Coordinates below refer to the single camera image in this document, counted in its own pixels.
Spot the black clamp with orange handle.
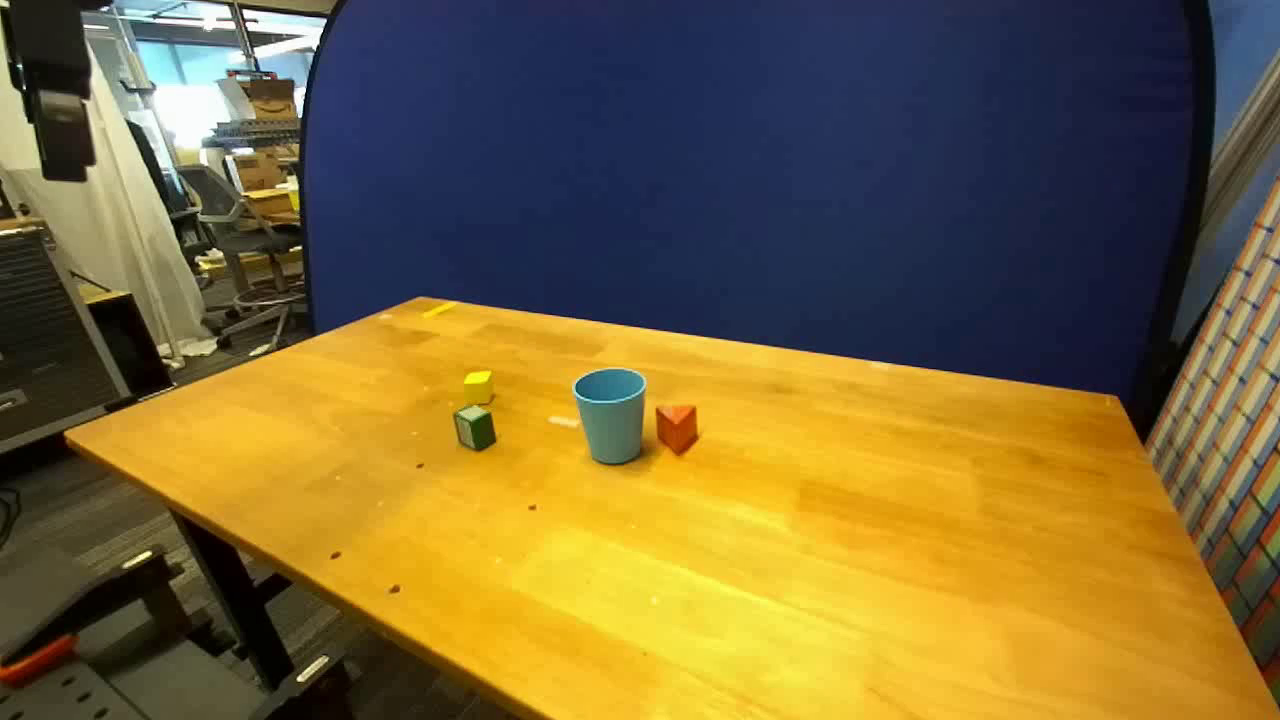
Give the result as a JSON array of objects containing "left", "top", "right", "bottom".
[{"left": 0, "top": 631, "right": 84, "bottom": 692}]

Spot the blue plastic cup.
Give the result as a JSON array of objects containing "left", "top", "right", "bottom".
[{"left": 572, "top": 363, "right": 653, "bottom": 468}]

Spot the metal shelf with boxes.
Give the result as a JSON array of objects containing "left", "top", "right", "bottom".
[{"left": 197, "top": 64, "right": 312, "bottom": 337}]

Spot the dark blue fabric backdrop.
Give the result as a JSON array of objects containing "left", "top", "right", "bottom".
[{"left": 298, "top": 0, "right": 1222, "bottom": 430}]

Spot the black hanging camera device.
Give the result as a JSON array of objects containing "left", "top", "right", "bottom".
[{"left": 0, "top": 0, "right": 99, "bottom": 185}]

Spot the black equipment cabinet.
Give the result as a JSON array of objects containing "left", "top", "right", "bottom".
[{"left": 0, "top": 215, "right": 138, "bottom": 452}]

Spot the black table leg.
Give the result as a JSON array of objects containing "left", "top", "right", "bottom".
[{"left": 171, "top": 510, "right": 299, "bottom": 692}]

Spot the white curtain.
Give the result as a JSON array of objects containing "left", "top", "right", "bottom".
[{"left": 0, "top": 23, "right": 220, "bottom": 368}]

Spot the red triangular wooden block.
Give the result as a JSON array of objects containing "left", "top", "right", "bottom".
[{"left": 653, "top": 400, "right": 706, "bottom": 461}]

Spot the green wooden block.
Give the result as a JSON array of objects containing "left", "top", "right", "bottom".
[{"left": 454, "top": 404, "right": 502, "bottom": 455}]

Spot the colourful striped wall panel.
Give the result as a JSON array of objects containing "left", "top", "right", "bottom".
[{"left": 1143, "top": 174, "right": 1280, "bottom": 702}]

